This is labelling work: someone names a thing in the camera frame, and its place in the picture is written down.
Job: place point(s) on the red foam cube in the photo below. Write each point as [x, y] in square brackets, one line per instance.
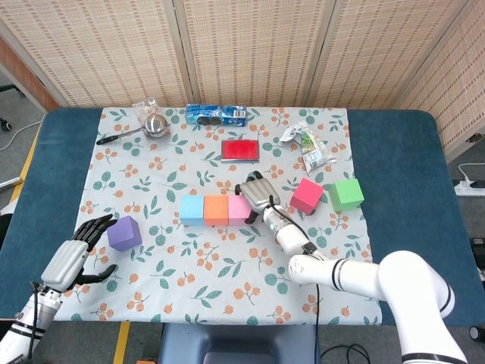
[306, 195]

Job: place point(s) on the red flat case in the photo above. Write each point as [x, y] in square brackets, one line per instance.
[239, 150]

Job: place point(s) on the purple foam cube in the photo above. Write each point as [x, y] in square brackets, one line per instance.
[124, 234]

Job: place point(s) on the bamboo folding screen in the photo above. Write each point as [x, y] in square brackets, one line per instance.
[246, 49]

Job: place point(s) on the pink foam cube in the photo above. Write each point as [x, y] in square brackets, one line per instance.
[238, 210]

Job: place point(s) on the blue cookie package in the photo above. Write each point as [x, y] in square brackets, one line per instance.
[216, 114]

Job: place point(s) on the orange foam cube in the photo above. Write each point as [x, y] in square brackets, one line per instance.
[216, 211]

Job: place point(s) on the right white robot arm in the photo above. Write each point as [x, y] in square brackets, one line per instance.
[409, 277]

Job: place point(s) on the white power strip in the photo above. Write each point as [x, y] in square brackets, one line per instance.
[470, 188]

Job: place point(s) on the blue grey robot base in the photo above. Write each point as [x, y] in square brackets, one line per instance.
[238, 341]

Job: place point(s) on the floral print tablecloth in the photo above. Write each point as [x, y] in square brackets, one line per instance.
[227, 273]

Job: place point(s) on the grey metal bar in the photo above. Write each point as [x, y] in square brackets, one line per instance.
[9, 184]

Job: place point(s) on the green foam cube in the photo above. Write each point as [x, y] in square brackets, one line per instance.
[346, 195]

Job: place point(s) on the dark blue table cover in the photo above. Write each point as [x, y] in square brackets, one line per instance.
[398, 189]

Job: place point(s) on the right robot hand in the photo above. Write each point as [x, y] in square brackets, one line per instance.
[259, 195]

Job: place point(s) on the light blue foam cube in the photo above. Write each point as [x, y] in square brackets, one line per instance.
[192, 211]

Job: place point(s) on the black office chair base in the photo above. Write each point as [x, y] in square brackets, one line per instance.
[8, 89]

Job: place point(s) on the crumpled green white snack bag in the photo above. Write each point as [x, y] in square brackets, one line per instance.
[310, 149]

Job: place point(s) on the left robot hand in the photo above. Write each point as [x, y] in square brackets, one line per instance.
[64, 265]

